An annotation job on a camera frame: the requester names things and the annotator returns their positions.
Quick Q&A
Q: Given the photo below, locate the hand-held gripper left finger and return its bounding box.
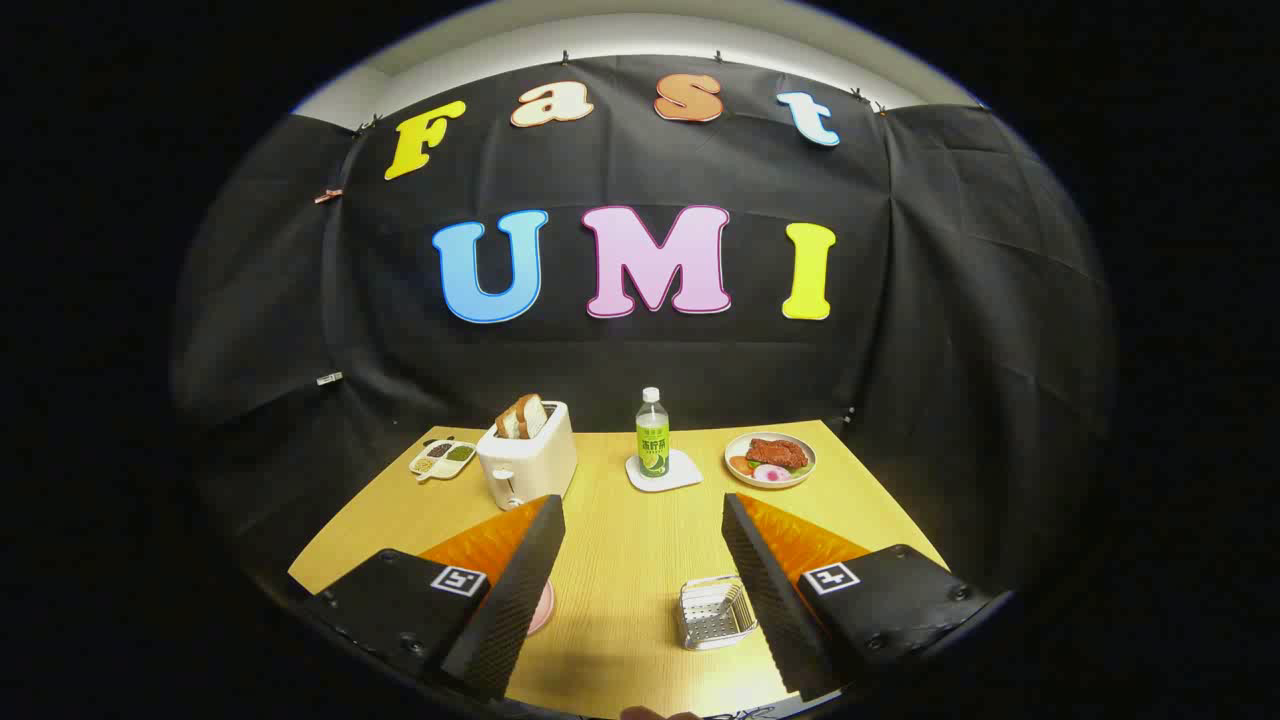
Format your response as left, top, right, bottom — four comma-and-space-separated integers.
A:
300, 493, 567, 701

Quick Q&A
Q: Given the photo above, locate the white plate of food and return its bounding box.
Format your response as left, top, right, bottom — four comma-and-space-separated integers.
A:
724, 431, 818, 489

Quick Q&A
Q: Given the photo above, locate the white square coaster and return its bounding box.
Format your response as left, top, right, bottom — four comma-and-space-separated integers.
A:
626, 449, 704, 493

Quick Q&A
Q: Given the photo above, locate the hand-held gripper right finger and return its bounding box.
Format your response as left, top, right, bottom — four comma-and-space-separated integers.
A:
722, 492, 1001, 701

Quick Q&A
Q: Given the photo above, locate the green label drink bottle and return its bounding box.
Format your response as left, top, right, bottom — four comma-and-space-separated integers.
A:
636, 387, 671, 479

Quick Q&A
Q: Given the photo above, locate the metal wire basket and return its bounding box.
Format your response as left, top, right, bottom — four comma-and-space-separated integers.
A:
677, 575, 759, 651

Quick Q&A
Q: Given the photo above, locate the brown meat piece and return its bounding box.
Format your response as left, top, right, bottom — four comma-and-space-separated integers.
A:
745, 437, 809, 471

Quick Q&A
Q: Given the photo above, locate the white divided condiment dish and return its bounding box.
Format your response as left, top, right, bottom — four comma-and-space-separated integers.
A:
408, 440, 478, 481

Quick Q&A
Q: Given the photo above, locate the white toaster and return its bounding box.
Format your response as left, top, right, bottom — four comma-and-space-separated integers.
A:
476, 401, 579, 511

